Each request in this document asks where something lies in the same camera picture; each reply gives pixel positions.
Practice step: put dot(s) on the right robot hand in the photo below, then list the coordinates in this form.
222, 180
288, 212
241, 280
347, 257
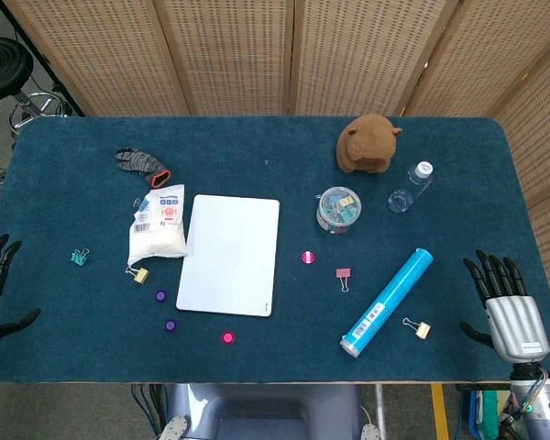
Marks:
515, 325

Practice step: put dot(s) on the purple round magnet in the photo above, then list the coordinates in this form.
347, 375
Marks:
160, 296
170, 326

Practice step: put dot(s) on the pink round magnet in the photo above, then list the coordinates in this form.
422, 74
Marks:
227, 338
308, 257

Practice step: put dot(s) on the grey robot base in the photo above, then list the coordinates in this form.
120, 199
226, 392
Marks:
266, 412

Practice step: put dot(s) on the yellow binder clip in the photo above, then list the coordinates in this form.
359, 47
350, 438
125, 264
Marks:
424, 330
142, 275

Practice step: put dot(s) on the green binder clip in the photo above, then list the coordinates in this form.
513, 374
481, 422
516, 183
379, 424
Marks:
79, 259

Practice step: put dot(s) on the pink binder clip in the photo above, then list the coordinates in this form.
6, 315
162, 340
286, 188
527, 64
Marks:
344, 273

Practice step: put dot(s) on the blue plastic crate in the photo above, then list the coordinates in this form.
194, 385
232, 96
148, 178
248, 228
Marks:
474, 412

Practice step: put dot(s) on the blue cling film roll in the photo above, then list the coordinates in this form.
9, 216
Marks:
385, 302

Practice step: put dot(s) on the clear plastic water bottle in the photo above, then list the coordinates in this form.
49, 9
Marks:
410, 188

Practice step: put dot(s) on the white powder bag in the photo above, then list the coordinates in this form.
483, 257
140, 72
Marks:
158, 238

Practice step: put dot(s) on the clear jar of binder clips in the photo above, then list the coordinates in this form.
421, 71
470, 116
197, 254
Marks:
338, 211

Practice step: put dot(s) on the grey knit glove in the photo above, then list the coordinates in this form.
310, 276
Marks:
139, 161

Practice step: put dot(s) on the brown capybara plush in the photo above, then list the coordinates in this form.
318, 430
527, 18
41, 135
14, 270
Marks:
366, 142

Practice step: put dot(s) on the black round stool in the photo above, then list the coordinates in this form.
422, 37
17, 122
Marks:
0, 69

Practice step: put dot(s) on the white magnetic board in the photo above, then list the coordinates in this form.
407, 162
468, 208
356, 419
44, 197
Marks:
229, 256

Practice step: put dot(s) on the black metal pole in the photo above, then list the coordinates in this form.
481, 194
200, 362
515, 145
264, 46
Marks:
39, 57

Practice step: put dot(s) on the blue table mat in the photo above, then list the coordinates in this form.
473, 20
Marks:
266, 137

